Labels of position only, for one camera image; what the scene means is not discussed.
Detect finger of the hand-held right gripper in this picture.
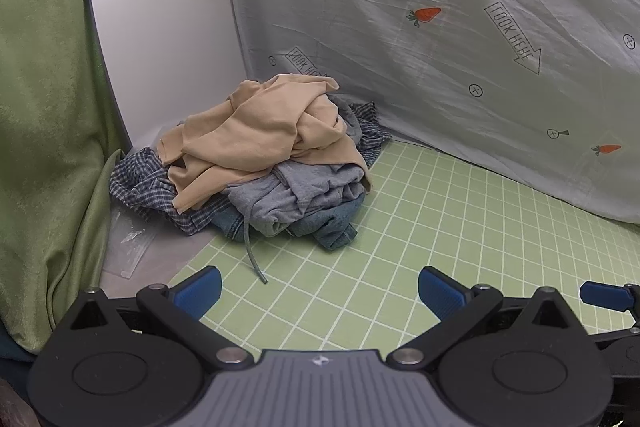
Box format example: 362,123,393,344
579,281,640,324

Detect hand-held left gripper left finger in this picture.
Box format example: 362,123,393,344
67,266,254,370

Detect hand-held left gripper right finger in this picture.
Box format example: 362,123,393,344
386,266,576,370

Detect beige sweater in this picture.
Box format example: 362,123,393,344
159,74,373,214

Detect green grid mat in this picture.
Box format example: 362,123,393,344
167,139,640,358

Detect clear plastic bag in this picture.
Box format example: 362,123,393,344
102,207,161,280

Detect blue plaid shirt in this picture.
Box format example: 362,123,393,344
109,101,393,237

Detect blue denim jeans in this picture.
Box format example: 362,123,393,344
212,197,358,252

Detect grey hoodie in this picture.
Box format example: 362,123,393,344
222,107,368,285

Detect green curtain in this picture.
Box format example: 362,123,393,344
0,0,133,355

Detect grey carrot print sheet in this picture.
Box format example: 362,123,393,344
220,0,640,225

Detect white panel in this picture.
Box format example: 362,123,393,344
82,0,246,155

